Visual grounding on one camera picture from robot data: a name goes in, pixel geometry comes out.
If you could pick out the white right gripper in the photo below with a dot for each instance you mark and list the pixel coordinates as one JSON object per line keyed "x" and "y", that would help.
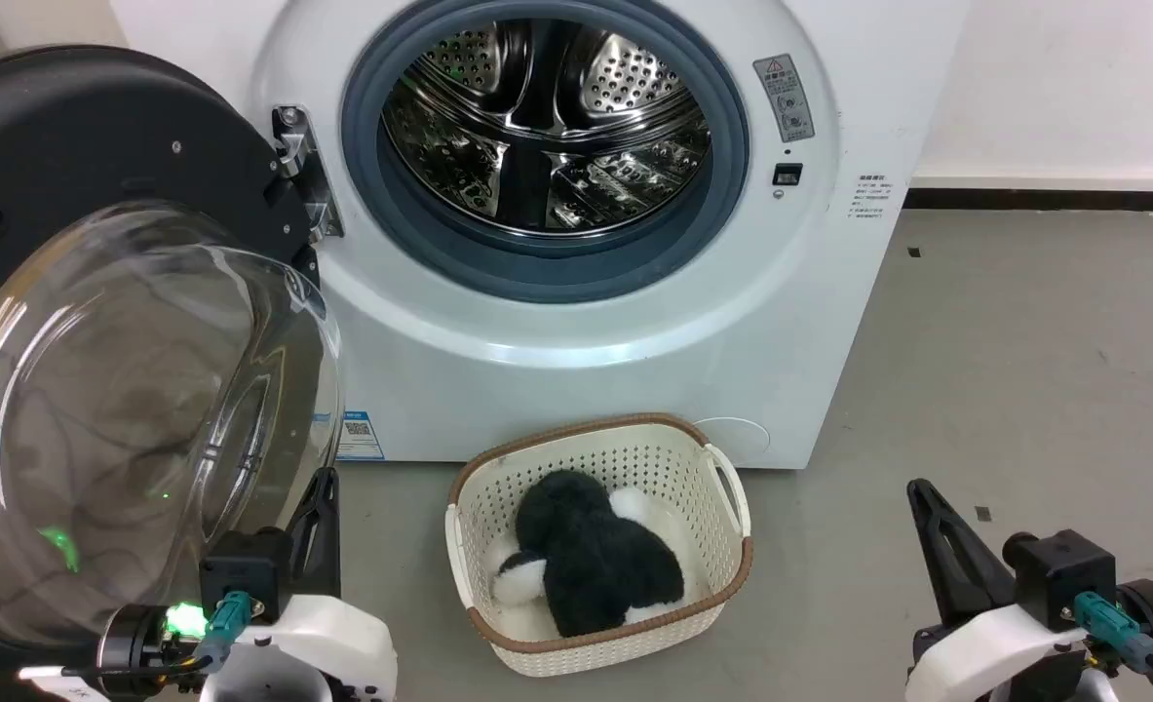
{"x": 976, "y": 653}

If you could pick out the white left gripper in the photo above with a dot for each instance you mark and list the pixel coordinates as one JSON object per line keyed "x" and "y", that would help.
{"x": 323, "y": 648}

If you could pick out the black round glass washer door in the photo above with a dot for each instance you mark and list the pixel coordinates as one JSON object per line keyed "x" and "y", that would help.
{"x": 98, "y": 127}

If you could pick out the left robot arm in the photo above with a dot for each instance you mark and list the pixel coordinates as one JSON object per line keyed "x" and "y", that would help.
{"x": 133, "y": 643}

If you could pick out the white front-load washing machine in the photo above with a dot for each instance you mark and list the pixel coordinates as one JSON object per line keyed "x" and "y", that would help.
{"x": 586, "y": 370}

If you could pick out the metal door hinge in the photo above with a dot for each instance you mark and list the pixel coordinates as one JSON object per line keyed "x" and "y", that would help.
{"x": 318, "y": 195}

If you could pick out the blue white QR code label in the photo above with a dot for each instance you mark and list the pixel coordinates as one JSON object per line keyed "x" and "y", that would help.
{"x": 359, "y": 436}

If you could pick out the black and white plush toy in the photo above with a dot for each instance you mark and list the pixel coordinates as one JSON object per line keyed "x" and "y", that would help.
{"x": 586, "y": 565}

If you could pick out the round white filter cover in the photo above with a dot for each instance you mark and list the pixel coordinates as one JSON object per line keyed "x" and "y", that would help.
{"x": 737, "y": 439}

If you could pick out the cream perforated plastic laundry basket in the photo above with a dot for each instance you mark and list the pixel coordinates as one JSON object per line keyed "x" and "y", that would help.
{"x": 654, "y": 458}

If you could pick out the grey warning sticker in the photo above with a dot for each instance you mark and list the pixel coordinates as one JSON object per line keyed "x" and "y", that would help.
{"x": 785, "y": 97}

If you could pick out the stainless steel washer drum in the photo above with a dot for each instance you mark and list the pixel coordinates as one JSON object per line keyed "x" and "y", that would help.
{"x": 634, "y": 78}

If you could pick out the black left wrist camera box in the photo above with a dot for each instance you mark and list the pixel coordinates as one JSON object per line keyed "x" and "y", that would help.
{"x": 245, "y": 570}

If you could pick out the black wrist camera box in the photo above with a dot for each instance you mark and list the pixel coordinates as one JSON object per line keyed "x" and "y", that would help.
{"x": 1063, "y": 575}
{"x": 245, "y": 570}

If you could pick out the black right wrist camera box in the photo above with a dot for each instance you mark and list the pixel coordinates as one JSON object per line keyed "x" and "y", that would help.
{"x": 1063, "y": 575}

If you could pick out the black wall baseboard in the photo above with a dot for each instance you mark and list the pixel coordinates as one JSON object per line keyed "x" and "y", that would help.
{"x": 1054, "y": 199}

